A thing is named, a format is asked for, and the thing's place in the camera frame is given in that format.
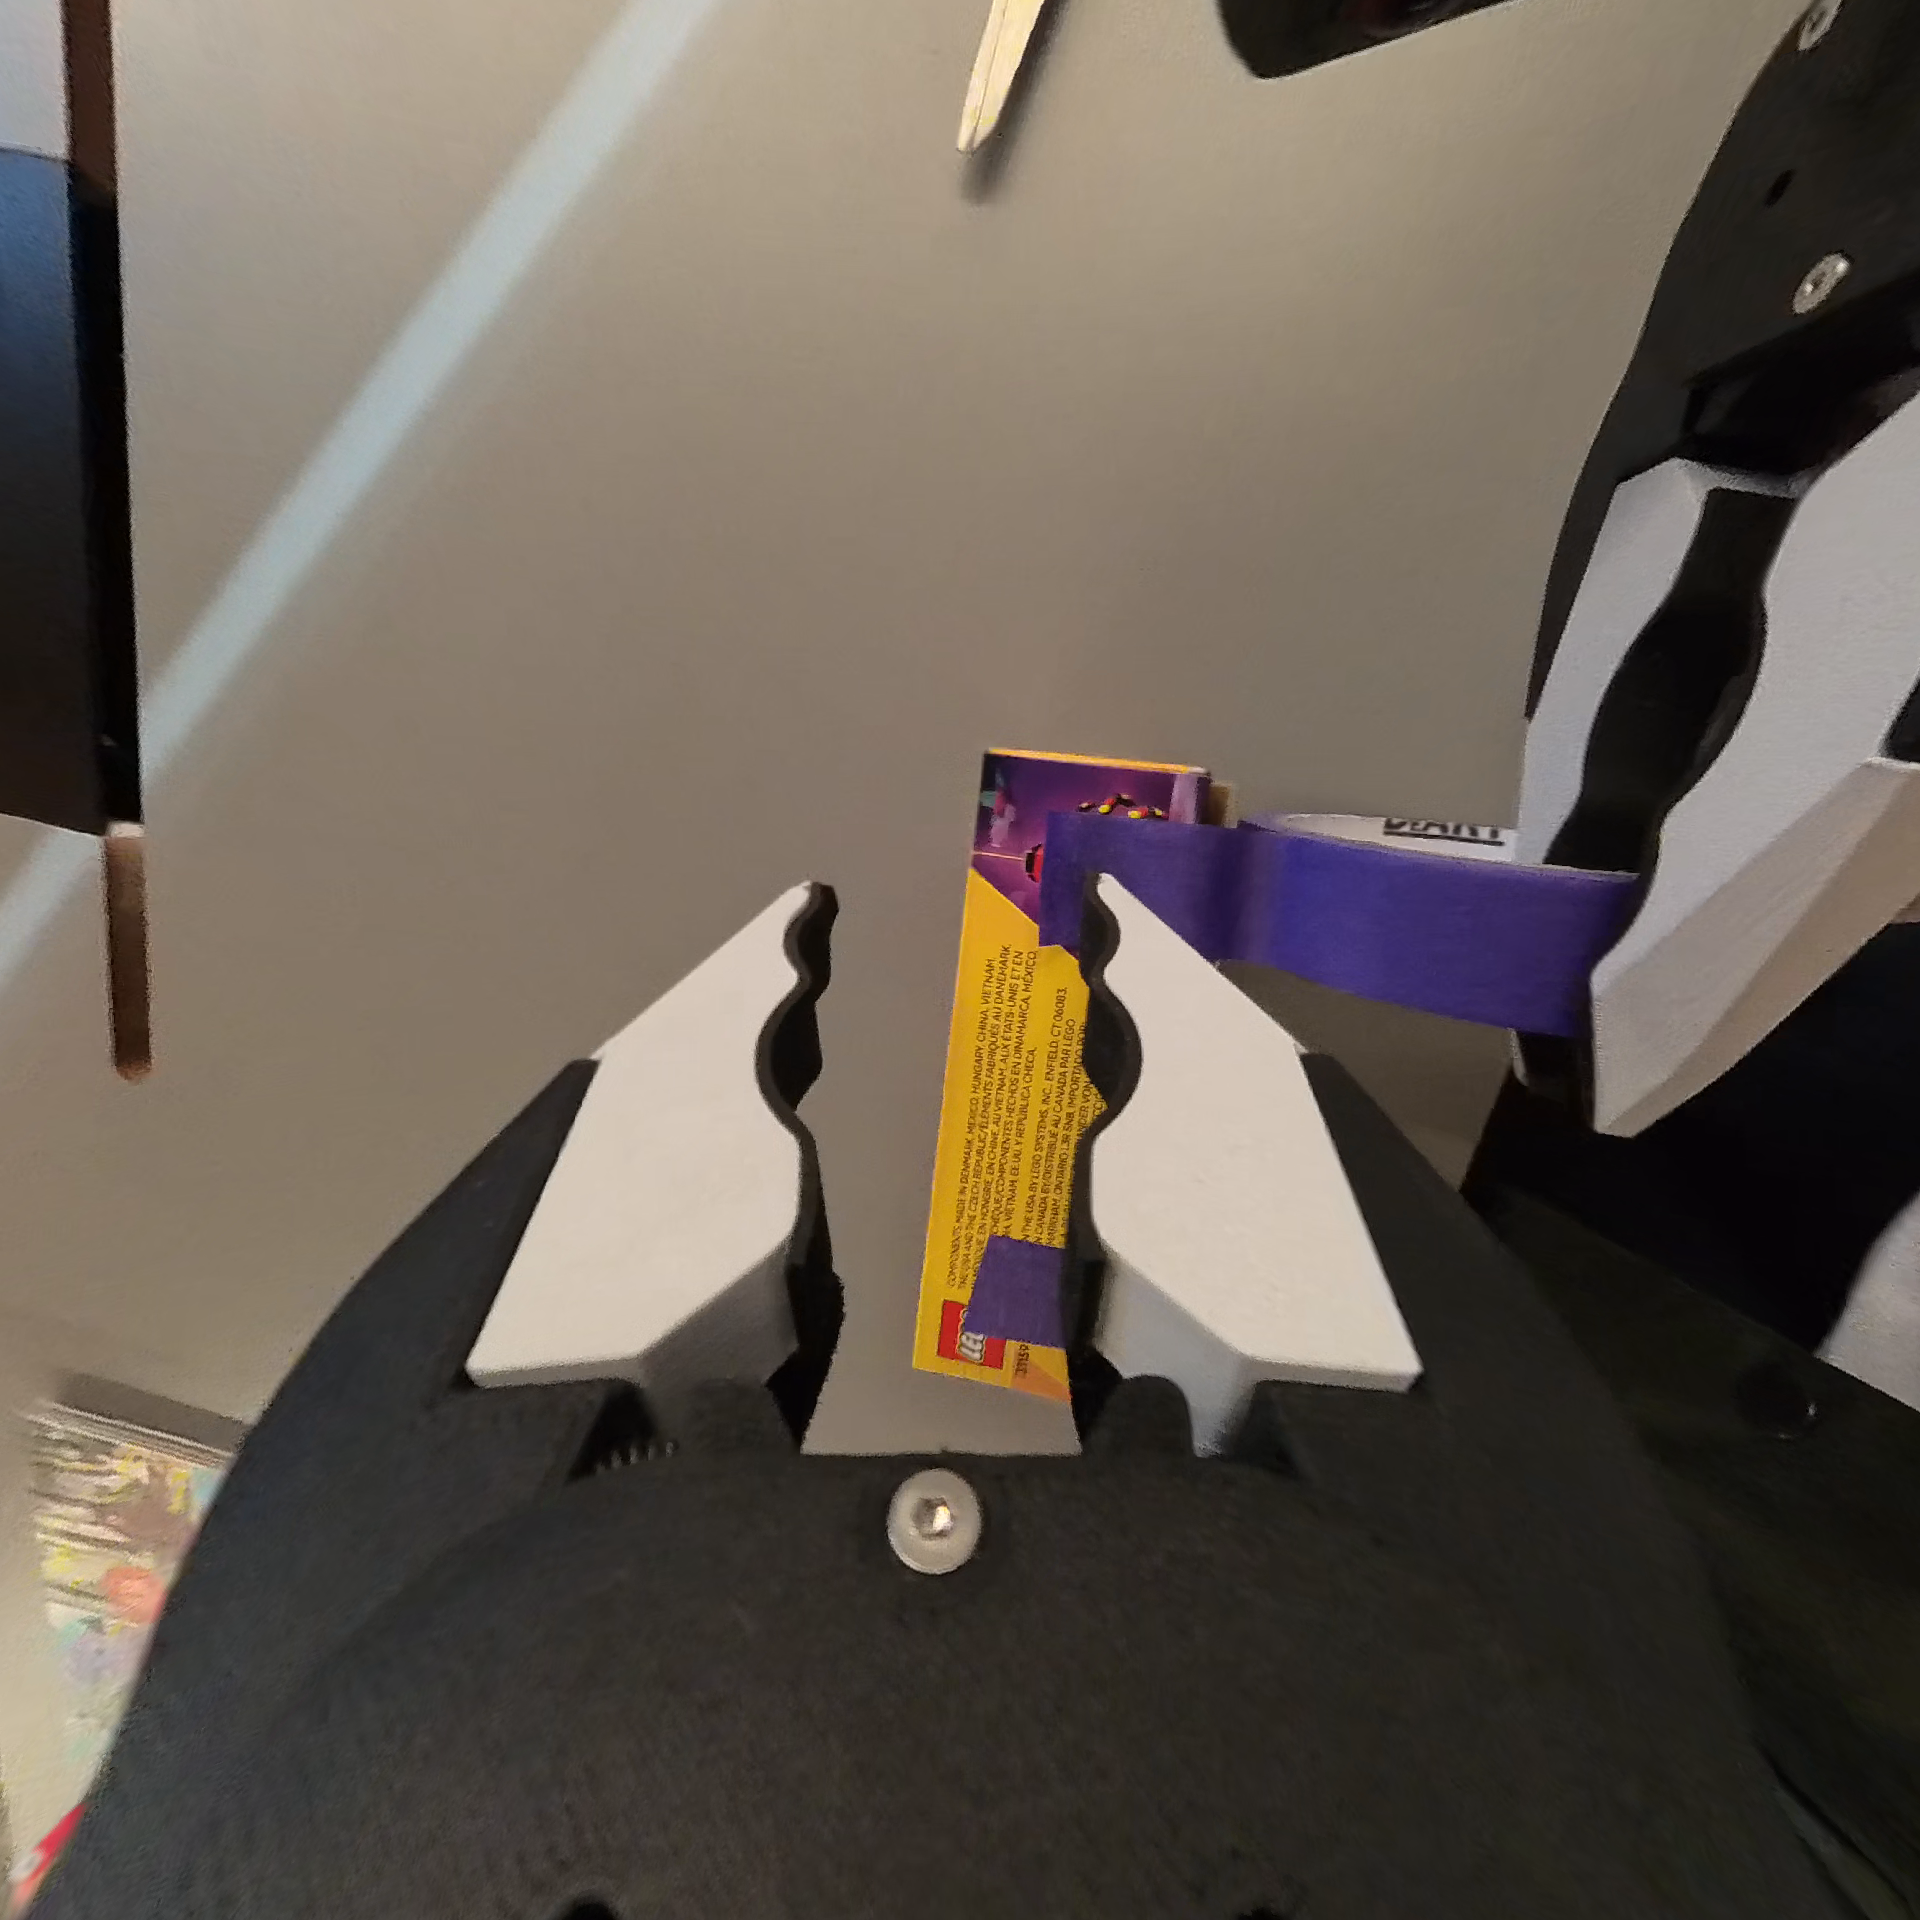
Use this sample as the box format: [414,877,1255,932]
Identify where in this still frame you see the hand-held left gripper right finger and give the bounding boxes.
[1075,872,1423,1461]

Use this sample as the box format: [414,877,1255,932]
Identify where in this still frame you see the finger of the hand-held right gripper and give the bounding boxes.
[1586,406,1920,1136]
[1510,461,1723,872]

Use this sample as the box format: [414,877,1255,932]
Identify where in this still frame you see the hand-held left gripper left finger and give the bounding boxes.
[469,881,840,1393]

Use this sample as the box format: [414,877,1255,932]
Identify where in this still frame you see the yellow purple toy set box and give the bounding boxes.
[912,744,1213,1404]

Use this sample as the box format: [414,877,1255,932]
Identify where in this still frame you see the purple tape roll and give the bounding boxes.
[1042,807,1641,1039]

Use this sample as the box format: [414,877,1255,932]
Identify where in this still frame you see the grey yellow scissors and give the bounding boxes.
[955,0,1055,155]

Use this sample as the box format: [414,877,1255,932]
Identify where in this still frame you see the person's white shirt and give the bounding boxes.
[1816,1181,1920,1408]

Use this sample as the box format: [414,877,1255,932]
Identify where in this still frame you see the colourful printed box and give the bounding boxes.
[26,1388,250,1829]

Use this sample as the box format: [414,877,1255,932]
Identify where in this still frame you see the dark table cable cover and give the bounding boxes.
[0,141,146,837]

